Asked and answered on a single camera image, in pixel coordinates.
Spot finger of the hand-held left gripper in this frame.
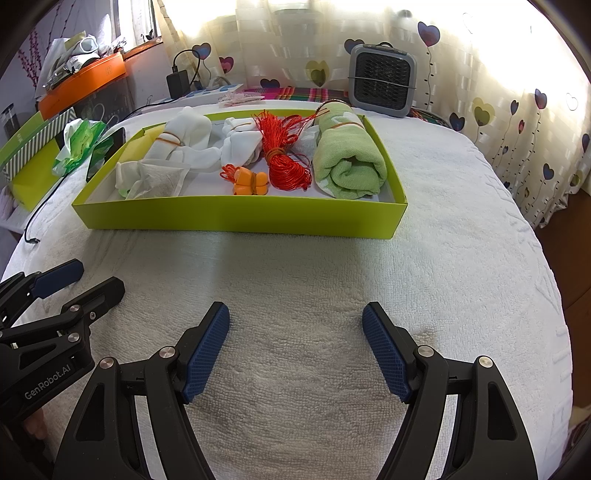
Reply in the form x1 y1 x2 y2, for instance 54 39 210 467
0 259 85 328
0 276 126 360

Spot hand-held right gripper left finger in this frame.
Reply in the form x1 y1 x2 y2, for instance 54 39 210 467
54 301 230 480

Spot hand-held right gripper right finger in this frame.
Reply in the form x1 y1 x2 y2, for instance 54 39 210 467
361 301 539 480

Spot clear plastic bag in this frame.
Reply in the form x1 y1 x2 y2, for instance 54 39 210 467
115 158 191 200

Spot lime green box tray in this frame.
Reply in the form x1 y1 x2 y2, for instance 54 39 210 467
71 110 408 240

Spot large white sock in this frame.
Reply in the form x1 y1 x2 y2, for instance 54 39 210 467
152 107 220 174

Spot small knotted white sock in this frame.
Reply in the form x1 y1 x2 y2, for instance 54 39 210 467
222 117 264 169

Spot red string bundle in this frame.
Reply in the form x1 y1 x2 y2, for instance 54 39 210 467
255 113 319 191

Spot white tissue paper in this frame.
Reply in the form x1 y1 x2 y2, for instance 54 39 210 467
0 185 24 227

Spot lime green carton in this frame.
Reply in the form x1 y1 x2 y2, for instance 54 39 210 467
9 138 65 212

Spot white textured bed blanket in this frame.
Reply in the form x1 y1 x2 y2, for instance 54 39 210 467
0 92 578 480

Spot black smartphone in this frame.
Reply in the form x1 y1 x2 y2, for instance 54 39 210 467
86 127 126 183

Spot green white plastic bag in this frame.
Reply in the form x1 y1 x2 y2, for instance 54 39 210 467
52 119 106 176

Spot green striped box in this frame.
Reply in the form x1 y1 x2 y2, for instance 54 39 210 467
0 108 77 178

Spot dark jar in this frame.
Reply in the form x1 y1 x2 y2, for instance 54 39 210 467
0 105 21 134

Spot dark glass tank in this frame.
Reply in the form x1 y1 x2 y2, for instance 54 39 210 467
74 76 139 127

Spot orange box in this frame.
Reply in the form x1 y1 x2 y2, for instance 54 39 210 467
38 51 127 120

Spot rolled green towel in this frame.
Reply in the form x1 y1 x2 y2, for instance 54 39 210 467
313 100 389 201

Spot black charger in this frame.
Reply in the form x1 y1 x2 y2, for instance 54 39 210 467
166 69 191 99

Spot pink decorative branches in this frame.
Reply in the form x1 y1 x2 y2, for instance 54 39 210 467
16 0 61 88

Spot pile of white packaging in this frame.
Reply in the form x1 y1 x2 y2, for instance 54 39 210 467
34 30 127 88

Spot white blue power strip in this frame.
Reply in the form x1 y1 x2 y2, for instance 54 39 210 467
182 82 245 103

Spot pink hair clip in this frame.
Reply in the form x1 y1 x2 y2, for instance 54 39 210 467
217 90 265 106

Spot window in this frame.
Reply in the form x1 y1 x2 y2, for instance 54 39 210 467
111 0 164 51

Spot grey fan heater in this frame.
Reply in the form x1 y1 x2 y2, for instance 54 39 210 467
347 42 417 118

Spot heart print curtain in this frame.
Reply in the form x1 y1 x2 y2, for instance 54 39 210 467
159 0 591 227

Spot black usb cable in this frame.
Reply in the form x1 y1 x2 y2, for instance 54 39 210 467
23 175 88 244

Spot black charger cable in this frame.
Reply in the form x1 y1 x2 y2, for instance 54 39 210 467
172 48 204 90

